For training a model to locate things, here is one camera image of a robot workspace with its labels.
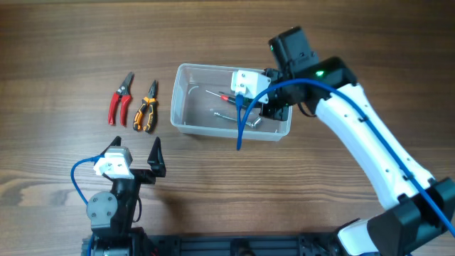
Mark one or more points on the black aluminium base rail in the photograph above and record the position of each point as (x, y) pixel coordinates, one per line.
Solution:
(304, 244)

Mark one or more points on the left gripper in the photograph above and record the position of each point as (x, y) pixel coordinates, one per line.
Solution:
(156, 161)

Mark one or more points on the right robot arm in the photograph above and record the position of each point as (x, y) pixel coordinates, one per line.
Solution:
(416, 207)

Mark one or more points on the red black screwdriver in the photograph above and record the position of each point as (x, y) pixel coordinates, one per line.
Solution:
(226, 98)

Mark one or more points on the orange black needle-nose pliers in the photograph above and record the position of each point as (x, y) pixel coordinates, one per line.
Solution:
(146, 116)

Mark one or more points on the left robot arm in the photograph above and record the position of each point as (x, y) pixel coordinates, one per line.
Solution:
(112, 212)

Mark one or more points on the silver socket wrench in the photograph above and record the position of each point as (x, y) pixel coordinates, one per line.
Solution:
(249, 124)

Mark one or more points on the red handled cutting pliers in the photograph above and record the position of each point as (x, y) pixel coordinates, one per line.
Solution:
(121, 97)

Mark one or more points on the clear plastic container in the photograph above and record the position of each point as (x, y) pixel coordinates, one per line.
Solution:
(197, 107)

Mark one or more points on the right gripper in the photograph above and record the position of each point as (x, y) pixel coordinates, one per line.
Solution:
(279, 112)

